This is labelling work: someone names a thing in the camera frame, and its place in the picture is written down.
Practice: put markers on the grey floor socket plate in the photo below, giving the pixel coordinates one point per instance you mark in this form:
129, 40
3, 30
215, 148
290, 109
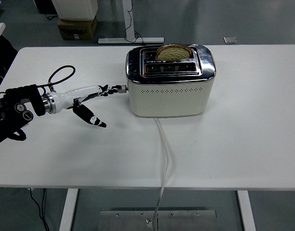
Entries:
229, 40

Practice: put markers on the brown bread slice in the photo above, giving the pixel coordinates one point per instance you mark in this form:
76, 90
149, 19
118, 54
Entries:
172, 54

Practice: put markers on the white table leg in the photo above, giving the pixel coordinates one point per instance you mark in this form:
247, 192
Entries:
246, 209
68, 209

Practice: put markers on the white desk leg with foot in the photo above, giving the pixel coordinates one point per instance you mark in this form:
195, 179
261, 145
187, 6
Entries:
128, 24

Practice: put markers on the brown cardboard box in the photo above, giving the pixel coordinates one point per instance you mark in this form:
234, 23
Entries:
76, 29

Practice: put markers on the black chair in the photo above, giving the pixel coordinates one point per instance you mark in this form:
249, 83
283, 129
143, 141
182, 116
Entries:
3, 60

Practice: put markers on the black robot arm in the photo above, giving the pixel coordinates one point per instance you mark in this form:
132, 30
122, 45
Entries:
17, 95

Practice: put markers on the black case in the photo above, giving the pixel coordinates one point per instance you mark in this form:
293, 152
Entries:
45, 6

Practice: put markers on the cream and chrome toaster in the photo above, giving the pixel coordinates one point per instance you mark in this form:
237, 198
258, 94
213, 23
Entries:
170, 101

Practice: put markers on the white box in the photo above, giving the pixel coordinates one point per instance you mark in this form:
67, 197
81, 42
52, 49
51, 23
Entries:
75, 9

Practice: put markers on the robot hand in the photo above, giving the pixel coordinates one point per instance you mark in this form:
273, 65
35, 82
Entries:
65, 97

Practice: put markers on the grey toaster lever knob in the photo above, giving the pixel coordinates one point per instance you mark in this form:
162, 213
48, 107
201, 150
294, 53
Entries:
125, 88

